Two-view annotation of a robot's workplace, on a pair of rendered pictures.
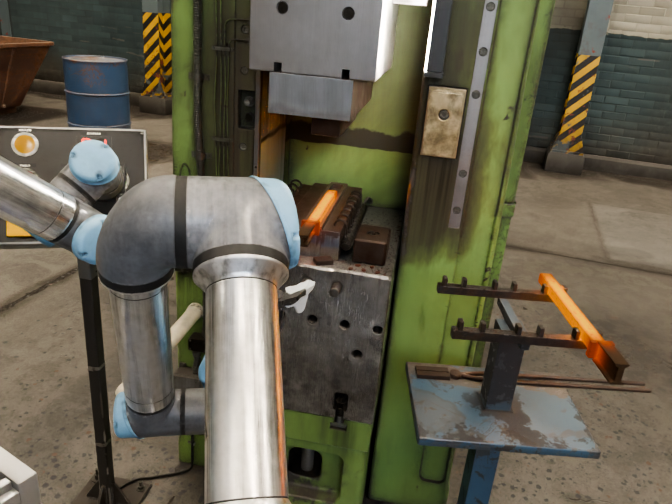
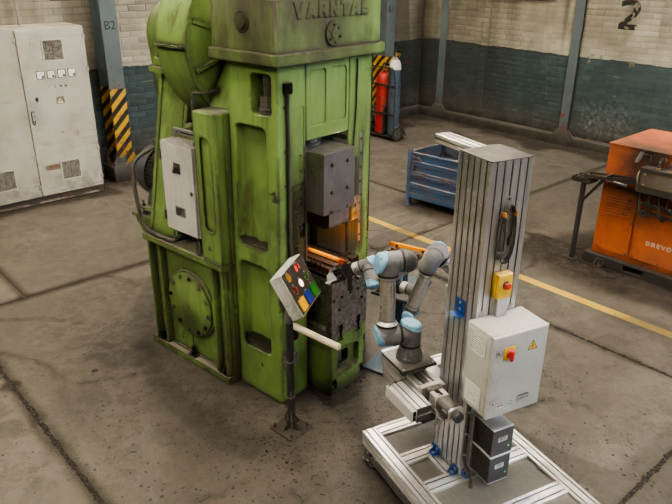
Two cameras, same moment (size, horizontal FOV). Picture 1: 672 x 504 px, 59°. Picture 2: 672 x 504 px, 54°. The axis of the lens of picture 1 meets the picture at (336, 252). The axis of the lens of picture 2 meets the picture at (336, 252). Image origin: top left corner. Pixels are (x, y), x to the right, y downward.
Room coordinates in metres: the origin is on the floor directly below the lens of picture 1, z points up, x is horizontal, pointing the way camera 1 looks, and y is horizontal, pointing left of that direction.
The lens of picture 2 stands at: (-0.76, 3.52, 2.86)
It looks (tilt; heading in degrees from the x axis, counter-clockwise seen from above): 24 degrees down; 303
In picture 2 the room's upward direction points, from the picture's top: 1 degrees clockwise
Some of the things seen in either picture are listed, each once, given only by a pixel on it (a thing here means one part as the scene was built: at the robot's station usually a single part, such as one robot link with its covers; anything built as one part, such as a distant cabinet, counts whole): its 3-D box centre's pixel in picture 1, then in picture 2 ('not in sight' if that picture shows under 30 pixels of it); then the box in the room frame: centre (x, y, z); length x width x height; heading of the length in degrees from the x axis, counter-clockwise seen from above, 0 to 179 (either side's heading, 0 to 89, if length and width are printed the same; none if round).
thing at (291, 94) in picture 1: (326, 86); (315, 210); (1.62, 0.06, 1.32); 0.42 x 0.20 x 0.10; 172
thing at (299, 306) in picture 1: (301, 298); not in sight; (1.05, 0.06, 0.97); 0.09 x 0.03 x 0.06; 136
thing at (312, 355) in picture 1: (329, 297); (320, 290); (1.62, 0.01, 0.69); 0.56 x 0.38 x 0.45; 172
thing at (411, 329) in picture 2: not in sight; (409, 331); (0.61, 0.62, 0.98); 0.13 x 0.12 x 0.14; 46
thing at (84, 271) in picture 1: (95, 359); (290, 358); (1.41, 0.65, 0.54); 0.04 x 0.04 x 1.08; 82
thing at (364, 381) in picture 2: not in sight; (341, 388); (1.37, 0.10, 0.01); 0.58 x 0.39 x 0.01; 82
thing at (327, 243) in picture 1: (317, 214); (315, 259); (1.62, 0.06, 0.96); 0.42 x 0.20 x 0.09; 172
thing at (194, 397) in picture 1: (219, 410); not in sight; (0.81, 0.17, 0.88); 0.11 x 0.08 x 0.11; 103
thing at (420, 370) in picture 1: (532, 379); not in sight; (1.29, -0.53, 0.68); 0.60 x 0.04 x 0.01; 92
